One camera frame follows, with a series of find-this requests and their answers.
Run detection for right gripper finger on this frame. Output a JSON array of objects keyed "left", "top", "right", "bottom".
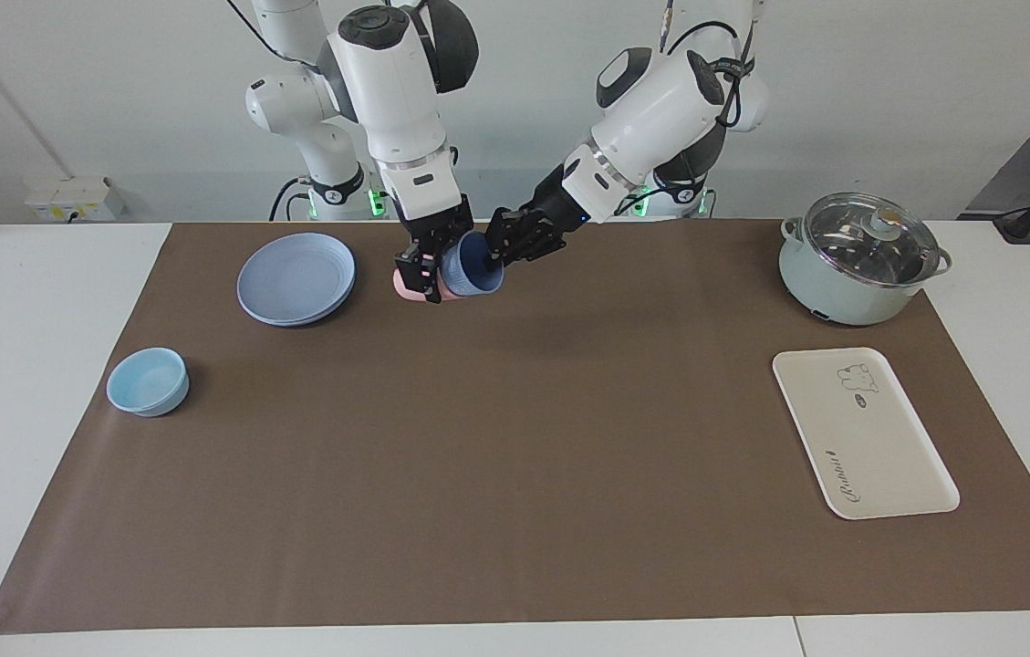
[
  {"left": 423, "top": 242, "right": 448, "bottom": 305},
  {"left": 394, "top": 246, "right": 424, "bottom": 298}
]

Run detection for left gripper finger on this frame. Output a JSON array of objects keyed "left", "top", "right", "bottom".
[
  {"left": 504, "top": 235, "right": 568, "bottom": 268},
  {"left": 487, "top": 208, "right": 534, "bottom": 247}
]

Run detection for pink plastic cup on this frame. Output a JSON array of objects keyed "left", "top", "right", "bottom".
[{"left": 392, "top": 265, "right": 453, "bottom": 306}]

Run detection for blue plastic cup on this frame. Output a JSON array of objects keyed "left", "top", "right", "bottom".
[{"left": 440, "top": 230, "right": 506, "bottom": 298}]

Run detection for cream rabbit print tray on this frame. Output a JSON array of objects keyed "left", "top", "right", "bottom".
[{"left": 772, "top": 347, "right": 961, "bottom": 521}]

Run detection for pale blue plate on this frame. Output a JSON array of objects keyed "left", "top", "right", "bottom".
[{"left": 236, "top": 233, "right": 358, "bottom": 328}]

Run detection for brown table mat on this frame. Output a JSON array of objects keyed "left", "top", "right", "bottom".
[{"left": 0, "top": 219, "right": 1030, "bottom": 635}]

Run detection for light blue bowl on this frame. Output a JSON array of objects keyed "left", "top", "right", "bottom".
[{"left": 106, "top": 347, "right": 191, "bottom": 418}]

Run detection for pale green electric pot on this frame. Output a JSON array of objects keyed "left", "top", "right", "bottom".
[{"left": 778, "top": 215, "right": 953, "bottom": 327}]

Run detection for glass pot lid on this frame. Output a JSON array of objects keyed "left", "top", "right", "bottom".
[{"left": 802, "top": 192, "right": 942, "bottom": 289}]

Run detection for white power strip box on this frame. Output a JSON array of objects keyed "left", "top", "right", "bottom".
[{"left": 25, "top": 176, "right": 126, "bottom": 223}]

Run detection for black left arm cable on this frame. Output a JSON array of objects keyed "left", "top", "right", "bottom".
[{"left": 659, "top": 0, "right": 758, "bottom": 129}]

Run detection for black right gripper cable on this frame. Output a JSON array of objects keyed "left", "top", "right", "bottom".
[{"left": 227, "top": 0, "right": 317, "bottom": 68}]

